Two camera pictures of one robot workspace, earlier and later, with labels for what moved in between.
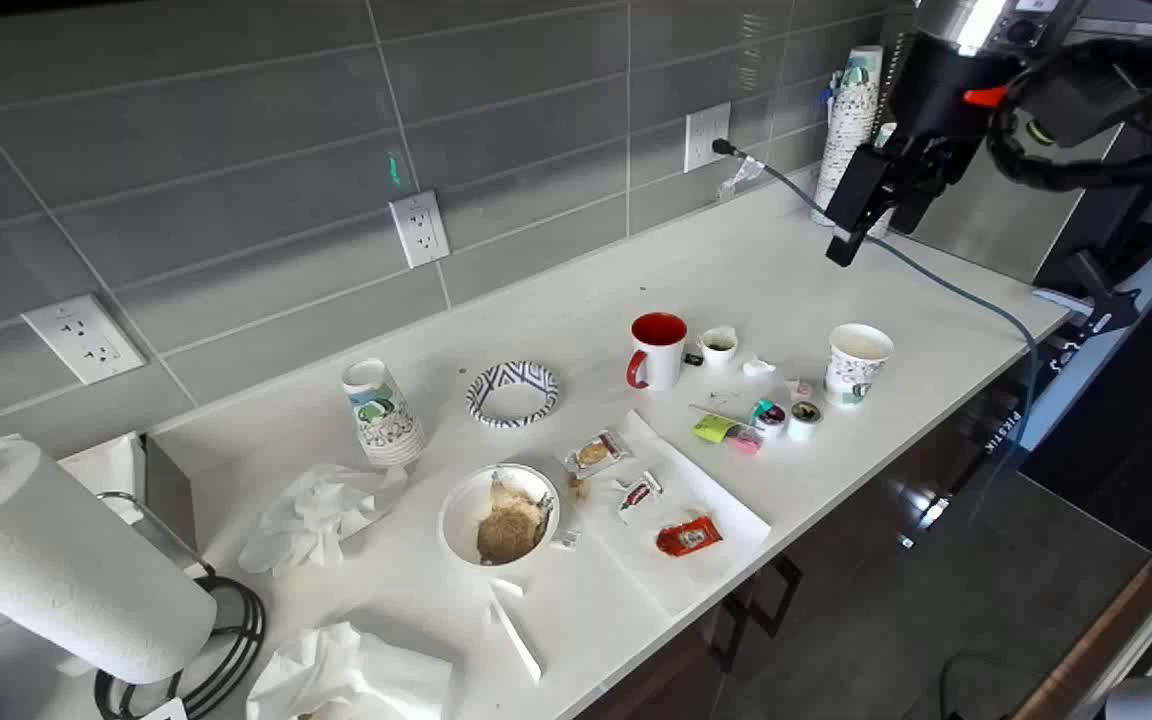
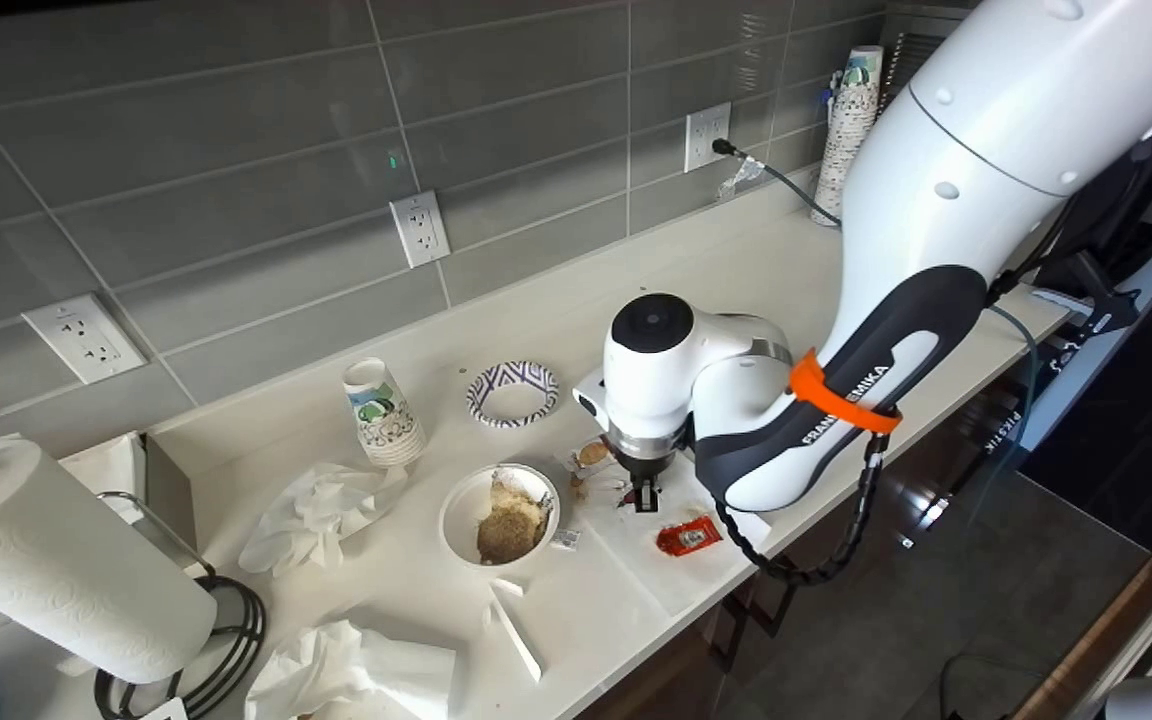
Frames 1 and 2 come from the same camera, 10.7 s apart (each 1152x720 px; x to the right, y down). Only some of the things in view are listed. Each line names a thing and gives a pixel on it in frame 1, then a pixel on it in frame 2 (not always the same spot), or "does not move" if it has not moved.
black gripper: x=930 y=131 -> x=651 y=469
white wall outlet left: x=87 y=338 does not move
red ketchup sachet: x=684 y=538 does not move
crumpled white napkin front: x=339 y=675 does not move
